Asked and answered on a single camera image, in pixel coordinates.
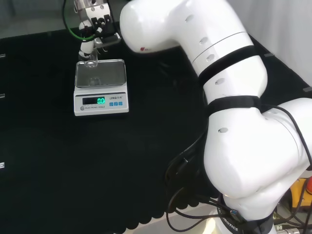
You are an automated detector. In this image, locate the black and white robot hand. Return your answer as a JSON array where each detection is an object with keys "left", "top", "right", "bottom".
[{"left": 73, "top": 0, "right": 122, "bottom": 62}]

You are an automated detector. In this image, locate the clear glass beaker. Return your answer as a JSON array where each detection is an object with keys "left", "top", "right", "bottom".
[{"left": 83, "top": 46, "right": 99, "bottom": 70}]

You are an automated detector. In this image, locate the white electronic balance steel pan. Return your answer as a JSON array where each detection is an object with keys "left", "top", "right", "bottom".
[{"left": 73, "top": 58, "right": 130, "bottom": 117}]

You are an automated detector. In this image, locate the black cloth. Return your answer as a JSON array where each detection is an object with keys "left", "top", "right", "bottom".
[{"left": 0, "top": 20, "right": 312, "bottom": 232}]

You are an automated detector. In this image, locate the yellow stop button box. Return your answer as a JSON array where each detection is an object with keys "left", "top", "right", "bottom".
[{"left": 289, "top": 170, "right": 312, "bottom": 211}]

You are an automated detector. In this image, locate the green cable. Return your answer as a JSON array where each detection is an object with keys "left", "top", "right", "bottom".
[{"left": 61, "top": 0, "right": 96, "bottom": 41}]

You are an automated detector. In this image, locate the black cable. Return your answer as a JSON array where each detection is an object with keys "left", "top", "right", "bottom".
[
  {"left": 165, "top": 187, "right": 247, "bottom": 233},
  {"left": 165, "top": 133, "right": 213, "bottom": 187},
  {"left": 260, "top": 104, "right": 312, "bottom": 172}
]

